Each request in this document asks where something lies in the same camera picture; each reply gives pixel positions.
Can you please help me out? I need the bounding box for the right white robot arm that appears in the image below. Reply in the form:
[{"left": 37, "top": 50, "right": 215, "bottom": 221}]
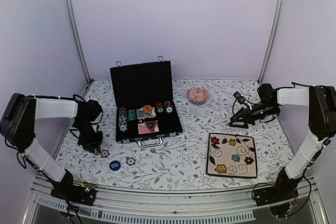
[{"left": 229, "top": 82, "right": 335, "bottom": 201}]

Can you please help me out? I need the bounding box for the orange big blind button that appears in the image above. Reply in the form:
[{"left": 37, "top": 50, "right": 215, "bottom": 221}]
[{"left": 142, "top": 105, "right": 153, "bottom": 113}]

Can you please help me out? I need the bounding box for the blue small blind button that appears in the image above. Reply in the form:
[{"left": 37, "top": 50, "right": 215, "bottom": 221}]
[{"left": 109, "top": 161, "right": 121, "bottom": 171}]

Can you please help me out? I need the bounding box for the right aluminium frame post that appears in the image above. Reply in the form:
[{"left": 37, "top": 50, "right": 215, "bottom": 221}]
[{"left": 257, "top": 0, "right": 285, "bottom": 84}]

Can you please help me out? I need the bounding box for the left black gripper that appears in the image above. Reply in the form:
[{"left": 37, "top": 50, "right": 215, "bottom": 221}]
[{"left": 75, "top": 119, "right": 103, "bottom": 153}]

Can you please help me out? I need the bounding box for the green chip stack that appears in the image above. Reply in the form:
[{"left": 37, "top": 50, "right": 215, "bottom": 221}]
[{"left": 128, "top": 109, "right": 137, "bottom": 121}]

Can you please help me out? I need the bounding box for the black poker case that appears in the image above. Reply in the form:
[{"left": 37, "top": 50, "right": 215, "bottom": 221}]
[{"left": 110, "top": 56, "right": 183, "bottom": 148}]

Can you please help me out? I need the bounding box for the red playing card deck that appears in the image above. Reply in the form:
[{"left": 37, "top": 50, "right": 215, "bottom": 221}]
[{"left": 138, "top": 122, "right": 159, "bottom": 134}]

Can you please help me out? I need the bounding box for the black orange chip stack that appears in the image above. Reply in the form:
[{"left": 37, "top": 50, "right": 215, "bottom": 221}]
[{"left": 155, "top": 102, "right": 164, "bottom": 113}]

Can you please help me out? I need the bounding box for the aluminium frame post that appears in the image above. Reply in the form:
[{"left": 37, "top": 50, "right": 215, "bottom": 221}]
[
  {"left": 64, "top": 0, "right": 91, "bottom": 84},
  {"left": 257, "top": 0, "right": 285, "bottom": 84}
]

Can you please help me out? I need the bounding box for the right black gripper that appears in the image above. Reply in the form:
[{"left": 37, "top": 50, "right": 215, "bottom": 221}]
[{"left": 229, "top": 102, "right": 278, "bottom": 129}]

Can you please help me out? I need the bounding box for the left aluminium frame post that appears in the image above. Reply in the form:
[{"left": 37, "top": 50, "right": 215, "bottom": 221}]
[{"left": 64, "top": 0, "right": 91, "bottom": 84}]

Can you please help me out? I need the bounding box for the blue white chip stack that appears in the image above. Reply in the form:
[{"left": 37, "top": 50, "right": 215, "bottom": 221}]
[{"left": 118, "top": 107, "right": 128, "bottom": 132}]

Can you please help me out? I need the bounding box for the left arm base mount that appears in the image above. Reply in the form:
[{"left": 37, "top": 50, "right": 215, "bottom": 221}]
[{"left": 50, "top": 182, "right": 97, "bottom": 206}]

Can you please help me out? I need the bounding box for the black triangular dealer button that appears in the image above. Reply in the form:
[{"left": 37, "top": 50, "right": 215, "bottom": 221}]
[{"left": 144, "top": 121, "right": 158, "bottom": 132}]

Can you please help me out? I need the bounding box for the floral square plate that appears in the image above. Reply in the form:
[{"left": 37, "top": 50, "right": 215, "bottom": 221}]
[{"left": 205, "top": 133, "right": 258, "bottom": 178}]

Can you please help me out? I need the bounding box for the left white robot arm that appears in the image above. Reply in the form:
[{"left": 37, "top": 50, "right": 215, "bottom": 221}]
[{"left": 1, "top": 93, "right": 103, "bottom": 200}]

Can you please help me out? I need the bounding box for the red patterned bowl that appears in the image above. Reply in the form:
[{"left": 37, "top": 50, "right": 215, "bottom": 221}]
[{"left": 187, "top": 88, "right": 209, "bottom": 105}]

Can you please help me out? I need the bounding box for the front aluminium rail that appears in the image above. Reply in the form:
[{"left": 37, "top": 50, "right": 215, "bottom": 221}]
[{"left": 23, "top": 176, "right": 330, "bottom": 223}]

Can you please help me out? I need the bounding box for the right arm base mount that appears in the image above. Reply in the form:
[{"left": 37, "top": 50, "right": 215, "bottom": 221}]
[{"left": 251, "top": 183, "right": 299, "bottom": 219}]

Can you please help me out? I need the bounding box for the purple chip stack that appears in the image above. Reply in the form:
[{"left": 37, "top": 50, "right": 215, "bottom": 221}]
[{"left": 164, "top": 101, "right": 173, "bottom": 113}]

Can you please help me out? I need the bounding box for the blue playing card deck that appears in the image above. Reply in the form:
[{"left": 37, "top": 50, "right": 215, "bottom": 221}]
[{"left": 137, "top": 110, "right": 156, "bottom": 120}]

